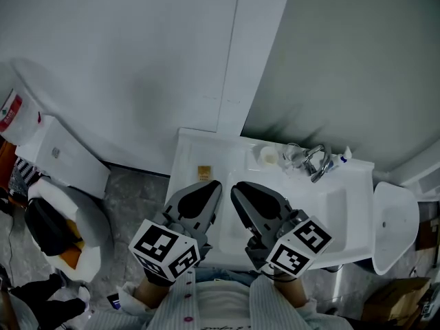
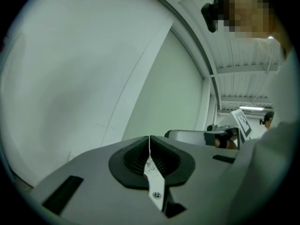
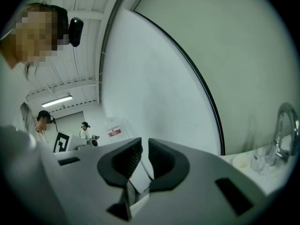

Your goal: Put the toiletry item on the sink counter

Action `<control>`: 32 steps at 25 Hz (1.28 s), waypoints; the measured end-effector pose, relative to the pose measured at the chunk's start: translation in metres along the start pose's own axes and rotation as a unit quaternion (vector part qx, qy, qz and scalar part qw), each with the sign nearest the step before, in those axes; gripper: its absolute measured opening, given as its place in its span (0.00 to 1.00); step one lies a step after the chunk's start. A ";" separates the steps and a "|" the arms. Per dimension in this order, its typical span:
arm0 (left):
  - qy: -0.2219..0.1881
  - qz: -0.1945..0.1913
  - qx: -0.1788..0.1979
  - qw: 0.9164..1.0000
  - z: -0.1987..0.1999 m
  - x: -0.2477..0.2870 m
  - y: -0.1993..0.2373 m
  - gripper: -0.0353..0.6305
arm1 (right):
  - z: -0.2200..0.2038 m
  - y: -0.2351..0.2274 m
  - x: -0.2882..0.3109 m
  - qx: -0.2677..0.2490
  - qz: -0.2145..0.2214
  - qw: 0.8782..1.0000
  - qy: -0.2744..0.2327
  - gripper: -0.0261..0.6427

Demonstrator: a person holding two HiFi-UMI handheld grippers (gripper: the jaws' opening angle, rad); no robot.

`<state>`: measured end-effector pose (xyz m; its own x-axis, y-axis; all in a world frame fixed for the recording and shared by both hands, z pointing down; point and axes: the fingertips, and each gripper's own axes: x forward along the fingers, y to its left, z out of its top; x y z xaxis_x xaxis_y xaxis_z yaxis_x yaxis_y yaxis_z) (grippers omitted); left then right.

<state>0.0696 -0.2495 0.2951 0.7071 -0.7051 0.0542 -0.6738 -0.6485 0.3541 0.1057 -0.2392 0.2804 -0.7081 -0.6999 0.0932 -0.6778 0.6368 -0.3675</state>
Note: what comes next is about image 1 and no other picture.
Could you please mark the chrome faucet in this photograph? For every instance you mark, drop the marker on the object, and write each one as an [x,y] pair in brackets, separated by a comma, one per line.
[316,165]

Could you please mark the white sink counter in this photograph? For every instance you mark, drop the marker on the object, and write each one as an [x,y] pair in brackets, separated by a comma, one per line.
[192,150]

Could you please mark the white plastic cup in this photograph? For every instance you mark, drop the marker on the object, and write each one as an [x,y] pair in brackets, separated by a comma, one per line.
[269,156]

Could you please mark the blue jeans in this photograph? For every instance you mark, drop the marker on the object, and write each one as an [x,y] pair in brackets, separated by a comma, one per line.
[223,276]

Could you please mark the person's right forearm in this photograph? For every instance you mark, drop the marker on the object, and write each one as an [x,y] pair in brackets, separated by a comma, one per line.
[290,291]

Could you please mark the orange cloth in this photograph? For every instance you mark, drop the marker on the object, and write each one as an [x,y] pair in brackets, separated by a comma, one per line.
[70,256]

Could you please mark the black and white striped cloth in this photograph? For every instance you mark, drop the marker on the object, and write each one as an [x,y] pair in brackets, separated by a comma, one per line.
[29,170]

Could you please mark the black bag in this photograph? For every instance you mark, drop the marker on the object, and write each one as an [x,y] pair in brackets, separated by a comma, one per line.
[48,229]

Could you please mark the white striped shirt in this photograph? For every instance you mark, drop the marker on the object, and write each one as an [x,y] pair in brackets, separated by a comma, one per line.
[220,308]

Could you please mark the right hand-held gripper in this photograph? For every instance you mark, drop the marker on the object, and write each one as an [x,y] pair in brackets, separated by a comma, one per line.
[295,249]

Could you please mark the clear glass cup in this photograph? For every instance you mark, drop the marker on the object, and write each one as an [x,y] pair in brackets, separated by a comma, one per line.
[292,156]

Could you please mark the white bin with red label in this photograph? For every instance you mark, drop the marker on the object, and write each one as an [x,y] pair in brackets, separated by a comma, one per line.
[19,119]

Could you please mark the person's left forearm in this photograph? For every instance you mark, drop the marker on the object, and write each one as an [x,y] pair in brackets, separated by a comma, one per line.
[151,292]

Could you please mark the white toilet bowl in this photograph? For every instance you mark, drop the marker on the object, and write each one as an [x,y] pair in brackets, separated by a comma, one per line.
[89,225]

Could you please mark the white toilet tank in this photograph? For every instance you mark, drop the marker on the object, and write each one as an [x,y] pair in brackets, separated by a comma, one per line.
[68,156]

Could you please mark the white toothpaste tube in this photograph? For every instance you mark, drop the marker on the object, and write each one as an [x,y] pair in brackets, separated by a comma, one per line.
[341,157]

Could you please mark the black shoe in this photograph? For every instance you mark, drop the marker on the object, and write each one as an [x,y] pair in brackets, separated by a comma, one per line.
[44,297]

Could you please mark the brown cardboard box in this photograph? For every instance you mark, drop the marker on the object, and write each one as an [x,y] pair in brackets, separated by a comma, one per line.
[395,301]

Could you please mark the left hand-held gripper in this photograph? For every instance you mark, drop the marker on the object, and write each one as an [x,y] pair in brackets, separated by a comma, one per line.
[164,249]

